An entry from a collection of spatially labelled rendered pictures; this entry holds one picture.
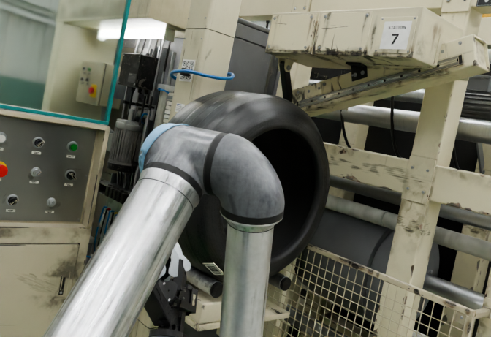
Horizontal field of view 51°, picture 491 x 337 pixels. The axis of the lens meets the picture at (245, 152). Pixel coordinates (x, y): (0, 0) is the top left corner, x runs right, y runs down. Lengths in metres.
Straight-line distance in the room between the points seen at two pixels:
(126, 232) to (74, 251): 1.12
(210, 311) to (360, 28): 0.94
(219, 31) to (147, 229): 1.08
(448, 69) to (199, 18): 0.82
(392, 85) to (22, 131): 1.20
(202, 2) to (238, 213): 1.07
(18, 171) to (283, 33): 1.01
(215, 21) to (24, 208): 0.90
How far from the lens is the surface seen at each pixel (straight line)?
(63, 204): 1.94
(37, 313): 1.99
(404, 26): 1.57
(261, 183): 0.88
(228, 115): 1.41
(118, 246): 0.83
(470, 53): 1.61
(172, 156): 0.90
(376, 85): 1.73
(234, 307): 1.00
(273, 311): 1.72
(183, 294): 1.18
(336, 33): 1.71
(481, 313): 1.67
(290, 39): 1.84
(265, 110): 1.46
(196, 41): 1.79
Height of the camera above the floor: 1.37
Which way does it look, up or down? 3 degrees down
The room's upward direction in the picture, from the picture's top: 11 degrees clockwise
